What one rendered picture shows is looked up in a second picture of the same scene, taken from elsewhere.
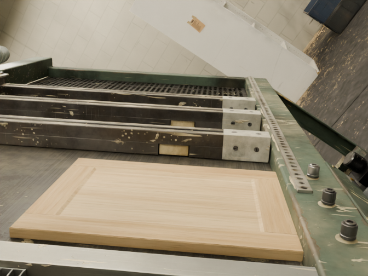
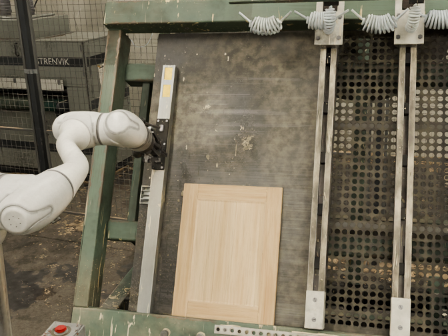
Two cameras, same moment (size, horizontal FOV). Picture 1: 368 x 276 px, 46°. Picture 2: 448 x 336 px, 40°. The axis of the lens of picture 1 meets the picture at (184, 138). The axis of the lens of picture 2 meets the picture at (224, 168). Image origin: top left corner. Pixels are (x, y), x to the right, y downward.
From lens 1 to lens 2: 229 cm
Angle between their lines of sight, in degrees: 87
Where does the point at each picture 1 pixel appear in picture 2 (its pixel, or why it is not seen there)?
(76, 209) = (206, 207)
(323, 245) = (159, 320)
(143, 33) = not seen: outside the picture
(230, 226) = (193, 284)
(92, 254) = (153, 225)
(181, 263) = (149, 260)
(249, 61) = not seen: outside the picture
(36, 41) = not seen: outside the picture
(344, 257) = (151, 326)
